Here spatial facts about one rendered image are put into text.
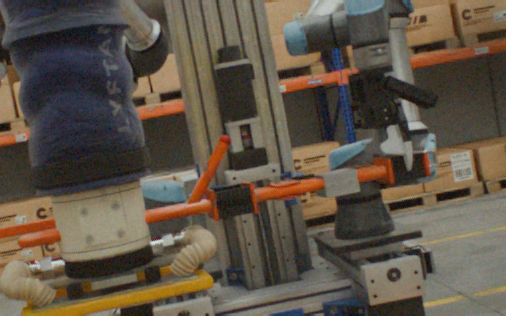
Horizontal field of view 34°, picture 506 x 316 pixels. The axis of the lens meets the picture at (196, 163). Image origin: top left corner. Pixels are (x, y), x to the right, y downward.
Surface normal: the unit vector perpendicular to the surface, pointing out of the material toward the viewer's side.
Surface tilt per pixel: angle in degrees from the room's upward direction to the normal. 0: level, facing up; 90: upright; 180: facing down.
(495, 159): 91
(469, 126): 90
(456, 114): 90
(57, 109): 77
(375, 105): 89
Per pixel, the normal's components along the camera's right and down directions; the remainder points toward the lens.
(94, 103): 0.49, -0.35
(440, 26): 0.10, 0.07
